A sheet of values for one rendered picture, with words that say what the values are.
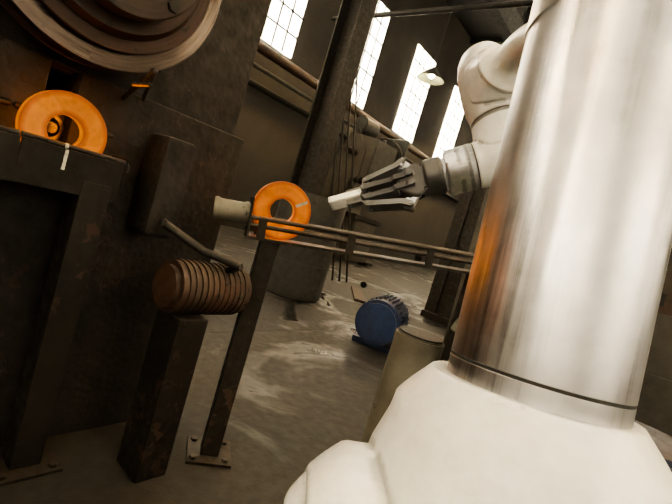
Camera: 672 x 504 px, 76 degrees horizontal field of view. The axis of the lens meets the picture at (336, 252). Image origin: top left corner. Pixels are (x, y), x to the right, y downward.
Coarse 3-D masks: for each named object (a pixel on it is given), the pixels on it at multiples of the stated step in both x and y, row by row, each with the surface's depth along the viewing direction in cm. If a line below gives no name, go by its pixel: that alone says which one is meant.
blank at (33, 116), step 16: (32, 96) 82; (48, 96) 83; (64, 96) 85; (80, 96) 87; (32, 112) 82; (48, 112) 83; (64, 112) 85; (80, 112) 87; (96, 112) 89; (16, 128) 82; (32, 128) 82; (80, 128) 89; (96, 128) 90; (80, 144) 89; (96, 144) 91
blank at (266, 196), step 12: (264, 192) 113; (276, 192) 114; (288, 192) 114; (300, 192) 115; (264, 204) 113; (300, 204) 116; (264, 216) 114; (300, 216) 116; (288, 228) 116; (300, 228) 117
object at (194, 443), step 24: (264, 264) 115; (264, 288) 116; (240, 312) 115; (456, 312) 137; (240, 336) 116; (240, 360) 117; (216, 408) 117; (216, 432) 118; (192, 456) 115; (216, 456) 119
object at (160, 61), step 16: (16, 0) 74; (32, 0) 76; (32, 16) 76; (48, 16) 78; (208, 16) 100; (48, 32) 78; (64, 32) 80; (208, 32) 101; (64, 48) 81; (80, 48) 83; (96, 48) 85; (176, 48) 96; (192, 48) 99; (96, 64) 86; (112, 64) 88; (128, 64) 90; (144, 64) 92; (160, 64) 95; (176, 64) 97
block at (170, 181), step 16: (160, 144) 102; (176, 144) 102; (192, 144) 106; (144, 160) 106; (160, 160) 101; (176, 160) 103; (192, 160) 106; (144, 176) 105; (160, 176) 101; (176, 176) 104; (144, 192) 104; (160, 192) 102; (176, 192) 105; (144, 208) 103; (160, 208) 103; (176, 208) 106; (128, 224) 107; (144, 224) 102
